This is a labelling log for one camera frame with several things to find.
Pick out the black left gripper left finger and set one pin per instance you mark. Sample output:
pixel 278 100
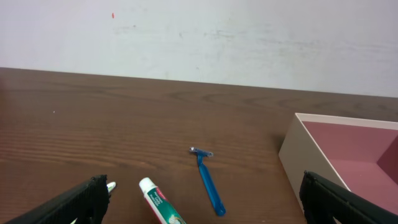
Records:
pixel 84 203

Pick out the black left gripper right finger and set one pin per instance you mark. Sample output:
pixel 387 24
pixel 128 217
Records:
pixel 325 202

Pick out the green white toothpaste tube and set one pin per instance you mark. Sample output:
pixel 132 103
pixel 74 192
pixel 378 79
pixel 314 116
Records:
pixel 162 208

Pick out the blue disposable razor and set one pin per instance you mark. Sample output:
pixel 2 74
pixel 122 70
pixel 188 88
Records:
pixel 208 181

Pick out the green white toothbrush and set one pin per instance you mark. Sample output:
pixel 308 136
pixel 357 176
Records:
pixel 111 186

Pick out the white box pink interior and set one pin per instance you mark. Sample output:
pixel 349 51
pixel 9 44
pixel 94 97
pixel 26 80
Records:
pixel 359 155

